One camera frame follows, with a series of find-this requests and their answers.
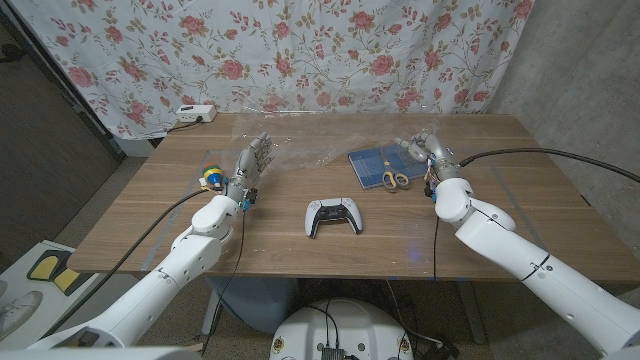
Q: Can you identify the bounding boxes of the black door frame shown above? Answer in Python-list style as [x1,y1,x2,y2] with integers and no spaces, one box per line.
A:
[0,4,126,162]

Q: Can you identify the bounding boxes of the grey table leg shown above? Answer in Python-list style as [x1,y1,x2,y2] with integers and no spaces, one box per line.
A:
[455,280,487,345]

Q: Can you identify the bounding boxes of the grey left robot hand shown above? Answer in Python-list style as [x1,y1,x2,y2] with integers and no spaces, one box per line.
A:
[224,131,275,203]

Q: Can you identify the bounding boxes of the white table leg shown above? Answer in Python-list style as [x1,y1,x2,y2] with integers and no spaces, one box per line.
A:
[201,288,224,336]

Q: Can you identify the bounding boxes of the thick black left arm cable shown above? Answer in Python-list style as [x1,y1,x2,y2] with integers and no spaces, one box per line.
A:
[43,187,212,337]

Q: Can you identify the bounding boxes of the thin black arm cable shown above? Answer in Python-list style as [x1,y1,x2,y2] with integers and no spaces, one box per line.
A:
[430,214,442,281]
[201,209,248,357]

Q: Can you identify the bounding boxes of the colourful striped wooden maraca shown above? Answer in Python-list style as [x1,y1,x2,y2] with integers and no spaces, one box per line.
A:
[201,162,225,192]

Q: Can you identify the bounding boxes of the floral print backdrop cloth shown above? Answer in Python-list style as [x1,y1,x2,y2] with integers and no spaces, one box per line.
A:
[9,0,536,141]

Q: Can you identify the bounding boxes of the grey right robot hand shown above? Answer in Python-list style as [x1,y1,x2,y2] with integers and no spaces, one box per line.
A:
[394,131,462,183]

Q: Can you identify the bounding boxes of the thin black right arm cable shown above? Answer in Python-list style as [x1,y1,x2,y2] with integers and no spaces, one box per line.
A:
[430,214,442,281]

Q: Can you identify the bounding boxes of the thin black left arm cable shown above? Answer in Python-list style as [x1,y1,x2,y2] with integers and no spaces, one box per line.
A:
[201,209,248,357]

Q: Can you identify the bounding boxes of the white black game controller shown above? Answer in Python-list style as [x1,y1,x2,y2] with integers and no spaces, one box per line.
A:
[304,197,364,239]

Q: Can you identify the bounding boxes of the black floor power adapter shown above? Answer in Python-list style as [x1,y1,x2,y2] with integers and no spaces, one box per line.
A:
[423,339,461,360]

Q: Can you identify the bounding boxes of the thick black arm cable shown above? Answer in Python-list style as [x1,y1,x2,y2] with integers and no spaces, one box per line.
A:
[458,146,640,184]
[43,187,212,337]

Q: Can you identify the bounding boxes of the clear cling film sheet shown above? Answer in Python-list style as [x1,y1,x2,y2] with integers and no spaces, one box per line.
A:
[230,112,442,172]

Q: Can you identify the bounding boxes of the blue notebook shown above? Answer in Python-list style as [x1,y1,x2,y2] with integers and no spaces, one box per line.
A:
[348,143,431,191]

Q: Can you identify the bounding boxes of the black power strip cord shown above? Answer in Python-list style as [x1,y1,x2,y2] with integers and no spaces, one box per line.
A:
[164,117,204,135]

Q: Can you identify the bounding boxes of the yellow grey handled scissors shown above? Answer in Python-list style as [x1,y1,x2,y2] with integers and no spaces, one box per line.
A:
[380,148,411,193]

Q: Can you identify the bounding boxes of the grey blue round stool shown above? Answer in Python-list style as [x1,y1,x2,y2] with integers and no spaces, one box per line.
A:
[206,276,301,335]

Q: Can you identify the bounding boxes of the white mat yellow footprints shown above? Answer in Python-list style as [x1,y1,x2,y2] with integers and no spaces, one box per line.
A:
[0,239,104,351]

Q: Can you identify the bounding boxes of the white floor cable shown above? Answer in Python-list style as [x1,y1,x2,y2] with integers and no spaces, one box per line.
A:
[383,279,445,347]

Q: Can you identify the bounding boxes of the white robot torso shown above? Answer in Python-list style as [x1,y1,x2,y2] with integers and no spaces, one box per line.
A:
[269,298,415,360]

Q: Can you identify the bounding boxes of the white sneaker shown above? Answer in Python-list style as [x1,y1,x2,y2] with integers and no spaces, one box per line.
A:
[0,290,44,342]

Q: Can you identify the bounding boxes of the white power strip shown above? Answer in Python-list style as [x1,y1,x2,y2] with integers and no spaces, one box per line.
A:
[175,104,218,124]

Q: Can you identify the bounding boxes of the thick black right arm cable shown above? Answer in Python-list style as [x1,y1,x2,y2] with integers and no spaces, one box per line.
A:
[458,146,640,184]

